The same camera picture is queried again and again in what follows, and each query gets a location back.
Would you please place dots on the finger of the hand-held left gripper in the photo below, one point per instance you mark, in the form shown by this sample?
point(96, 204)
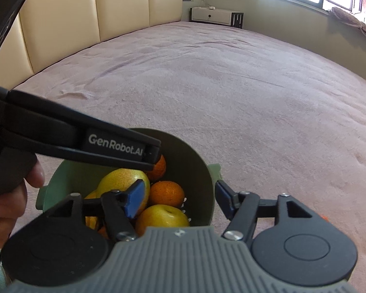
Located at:
point(116, 146)

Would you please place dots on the white bedside cabinet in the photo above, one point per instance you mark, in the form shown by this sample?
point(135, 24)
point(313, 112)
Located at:
point(213, 16)

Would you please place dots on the cream padded headboard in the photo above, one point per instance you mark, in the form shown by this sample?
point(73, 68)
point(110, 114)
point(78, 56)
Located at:
point(64, 21)

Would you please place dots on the person's left hand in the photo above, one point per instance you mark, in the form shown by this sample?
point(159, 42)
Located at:
point(6, 216)

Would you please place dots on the spotted yellow banana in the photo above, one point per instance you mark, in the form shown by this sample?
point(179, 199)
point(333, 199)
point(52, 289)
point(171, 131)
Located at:
point(91, 221)

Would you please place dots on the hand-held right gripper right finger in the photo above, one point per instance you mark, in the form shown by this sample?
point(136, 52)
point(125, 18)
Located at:
point(224, 198)

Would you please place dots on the green plastic colander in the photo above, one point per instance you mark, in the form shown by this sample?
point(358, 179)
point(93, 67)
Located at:
point(189, 164)

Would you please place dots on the yellow green apple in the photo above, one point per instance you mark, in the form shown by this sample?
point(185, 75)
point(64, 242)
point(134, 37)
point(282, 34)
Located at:
point(119, 181)

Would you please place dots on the beige windowsill cushion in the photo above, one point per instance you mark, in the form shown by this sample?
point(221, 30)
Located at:
point(353, 21)

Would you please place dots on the yellow apple with red blush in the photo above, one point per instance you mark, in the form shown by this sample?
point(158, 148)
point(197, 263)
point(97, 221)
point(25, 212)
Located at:
point(161, 218)

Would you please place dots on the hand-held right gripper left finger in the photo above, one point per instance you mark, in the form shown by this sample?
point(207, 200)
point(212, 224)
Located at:
point(135, 198)

